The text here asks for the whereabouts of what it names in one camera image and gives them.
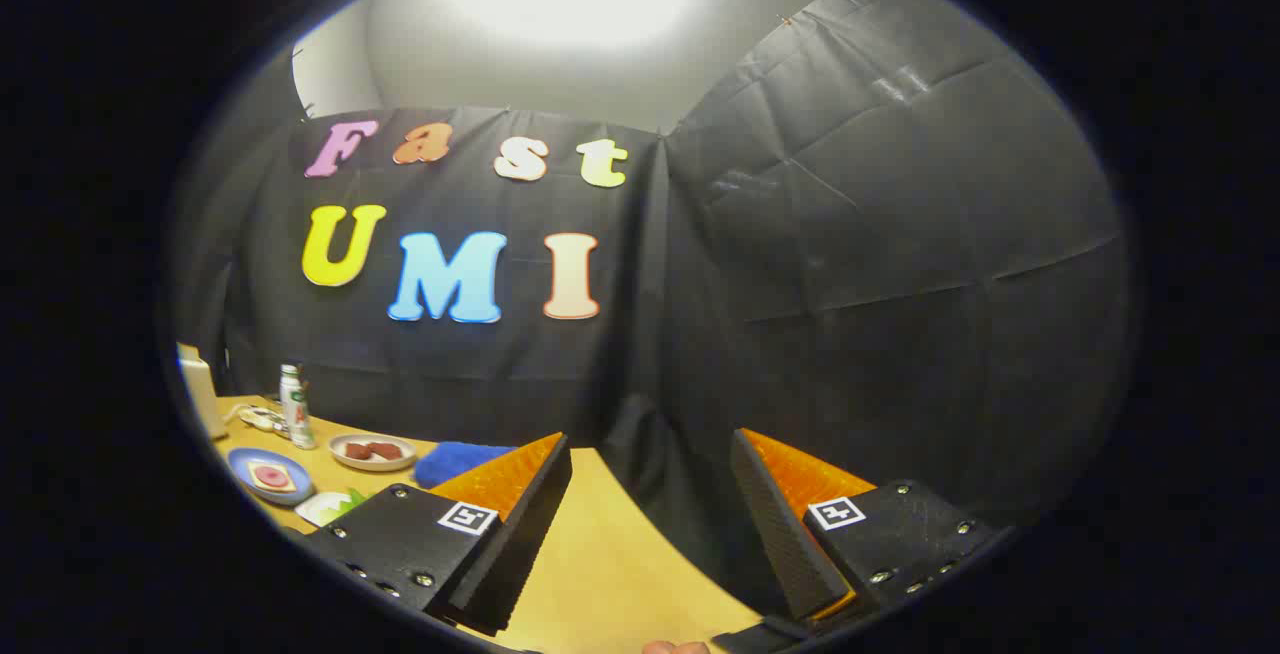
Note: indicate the blue folded towel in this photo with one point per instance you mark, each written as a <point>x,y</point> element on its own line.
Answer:
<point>455,459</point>

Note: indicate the small brown meat piece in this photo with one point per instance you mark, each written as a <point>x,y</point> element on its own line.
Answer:
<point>357,451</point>

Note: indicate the green lettuce leaf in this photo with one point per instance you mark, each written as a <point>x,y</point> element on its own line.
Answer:
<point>355,500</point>

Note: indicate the beige round plate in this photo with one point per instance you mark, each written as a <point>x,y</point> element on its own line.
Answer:
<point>372,464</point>

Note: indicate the white condiment dish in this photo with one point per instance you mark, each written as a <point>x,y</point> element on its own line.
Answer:
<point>262,420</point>

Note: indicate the large brown meat piece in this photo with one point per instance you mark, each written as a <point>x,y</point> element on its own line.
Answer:
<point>386,450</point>

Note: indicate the white drink bottle green cap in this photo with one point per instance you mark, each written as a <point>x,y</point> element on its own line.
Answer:
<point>296,409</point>

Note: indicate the cream toaster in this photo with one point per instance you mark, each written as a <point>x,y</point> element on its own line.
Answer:
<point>200,389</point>

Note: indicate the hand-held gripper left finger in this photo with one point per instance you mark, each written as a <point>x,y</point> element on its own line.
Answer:
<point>520,534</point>

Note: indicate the round ham slice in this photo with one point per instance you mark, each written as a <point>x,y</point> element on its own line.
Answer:
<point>272,476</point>

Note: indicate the bread slice with ham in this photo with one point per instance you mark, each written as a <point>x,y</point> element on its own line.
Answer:
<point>286,485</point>

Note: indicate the black backdrop cloth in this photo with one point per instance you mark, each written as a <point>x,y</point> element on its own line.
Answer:
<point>850,234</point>

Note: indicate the blue round plate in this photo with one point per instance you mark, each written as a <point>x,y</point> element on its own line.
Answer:
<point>245,489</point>

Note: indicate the white square plate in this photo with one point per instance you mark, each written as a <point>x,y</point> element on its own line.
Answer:
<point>318,509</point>

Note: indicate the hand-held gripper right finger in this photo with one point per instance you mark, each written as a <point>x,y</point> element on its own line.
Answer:
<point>785,534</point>

